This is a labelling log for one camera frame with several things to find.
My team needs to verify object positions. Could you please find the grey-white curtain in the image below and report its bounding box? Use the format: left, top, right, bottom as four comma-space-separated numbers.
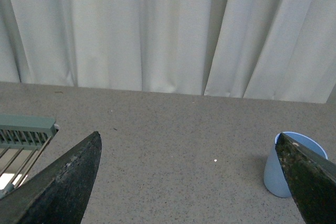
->
1, 0, 335, 103

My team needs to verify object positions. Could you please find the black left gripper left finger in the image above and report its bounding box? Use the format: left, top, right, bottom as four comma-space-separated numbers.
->
1, 131, 102, 223

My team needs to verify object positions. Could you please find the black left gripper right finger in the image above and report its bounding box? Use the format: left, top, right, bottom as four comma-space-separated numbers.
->
275, 133, 335, 223

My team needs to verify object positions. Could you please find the green dish rack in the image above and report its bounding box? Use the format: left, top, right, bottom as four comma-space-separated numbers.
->
1, 114, 59, 198

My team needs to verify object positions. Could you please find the blue plastic cup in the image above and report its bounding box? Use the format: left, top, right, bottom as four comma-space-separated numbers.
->
264, 131, 328, 198

